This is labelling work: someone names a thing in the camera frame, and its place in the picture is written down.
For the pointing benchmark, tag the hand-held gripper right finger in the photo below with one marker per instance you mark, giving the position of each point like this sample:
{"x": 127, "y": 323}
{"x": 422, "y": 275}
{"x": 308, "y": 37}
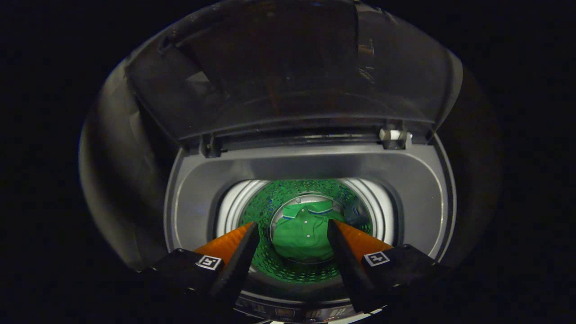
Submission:
{"x": 348, "y": 265}

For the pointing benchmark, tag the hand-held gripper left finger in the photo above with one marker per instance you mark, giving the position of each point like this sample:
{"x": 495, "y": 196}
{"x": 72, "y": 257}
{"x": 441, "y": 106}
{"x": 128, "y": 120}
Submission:
{"x": 236, "y": 265}

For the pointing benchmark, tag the green polo shirt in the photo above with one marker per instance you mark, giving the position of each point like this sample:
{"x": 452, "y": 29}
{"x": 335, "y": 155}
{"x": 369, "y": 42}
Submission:
{"x": 301, "y": 234}

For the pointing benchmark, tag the black backdrop cloth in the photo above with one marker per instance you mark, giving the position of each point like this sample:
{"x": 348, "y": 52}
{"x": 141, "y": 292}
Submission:
{"x": 117, "y": 180}

